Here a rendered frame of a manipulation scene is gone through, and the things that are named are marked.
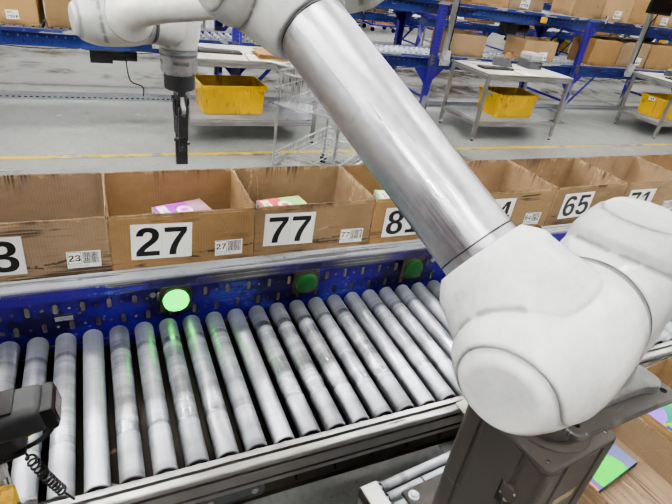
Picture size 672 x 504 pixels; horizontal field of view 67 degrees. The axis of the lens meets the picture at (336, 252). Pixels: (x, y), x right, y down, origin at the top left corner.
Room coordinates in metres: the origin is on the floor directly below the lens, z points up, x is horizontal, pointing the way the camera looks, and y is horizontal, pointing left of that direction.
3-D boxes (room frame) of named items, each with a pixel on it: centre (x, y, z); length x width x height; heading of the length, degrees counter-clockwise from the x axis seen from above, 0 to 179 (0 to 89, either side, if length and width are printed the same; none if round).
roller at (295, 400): (1.01, 0.10, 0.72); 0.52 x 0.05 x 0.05; 27
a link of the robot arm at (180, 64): (1.27, 0.45, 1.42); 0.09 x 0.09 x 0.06
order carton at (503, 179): (1.87, -0.56, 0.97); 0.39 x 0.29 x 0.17; 117
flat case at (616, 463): (0.81, -0.65, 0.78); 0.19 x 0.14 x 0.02; 127
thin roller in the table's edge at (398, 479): (0.76, -0.29, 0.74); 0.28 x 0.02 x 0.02; 124
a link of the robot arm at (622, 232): (0.61, -0.38, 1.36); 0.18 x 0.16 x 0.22; 140
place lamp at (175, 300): (1.11, 0.42, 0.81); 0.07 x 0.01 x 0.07; 117
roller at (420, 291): (1.28, -0.41, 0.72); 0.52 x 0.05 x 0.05; 27
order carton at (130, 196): (1.33, 0.49, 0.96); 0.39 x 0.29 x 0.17; 117
